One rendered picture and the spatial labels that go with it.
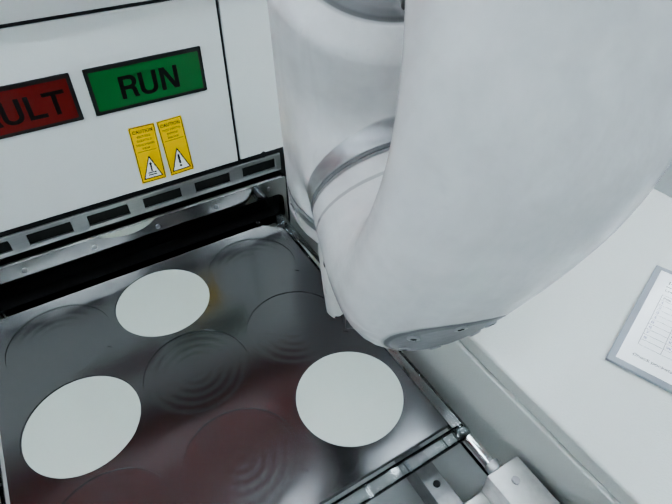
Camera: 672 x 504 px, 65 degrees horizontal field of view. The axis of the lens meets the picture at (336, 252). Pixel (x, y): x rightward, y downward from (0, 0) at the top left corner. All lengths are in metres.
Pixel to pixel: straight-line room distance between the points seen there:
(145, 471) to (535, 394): 0.33
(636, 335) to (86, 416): 0.49
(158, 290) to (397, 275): 0.50
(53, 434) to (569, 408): 0.44
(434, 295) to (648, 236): 0.51
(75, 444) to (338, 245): 0.39
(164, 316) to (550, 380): 0.39
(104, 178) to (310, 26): 0.48
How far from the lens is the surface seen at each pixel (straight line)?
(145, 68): 0.59
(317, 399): 0.51
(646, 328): 0.54
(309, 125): 0.21
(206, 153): 0.65
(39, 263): 0.67
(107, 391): 0.56
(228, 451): 0.49
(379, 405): 0.51
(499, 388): 0.48
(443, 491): 0.53
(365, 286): 0.17
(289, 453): 0.48
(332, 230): 0.19
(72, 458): 0.53
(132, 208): 0.66
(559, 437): 0.46
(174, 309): 0.60
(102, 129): 0.61
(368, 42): 0.17
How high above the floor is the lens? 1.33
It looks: 42 degrees down
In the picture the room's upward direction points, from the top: straight up
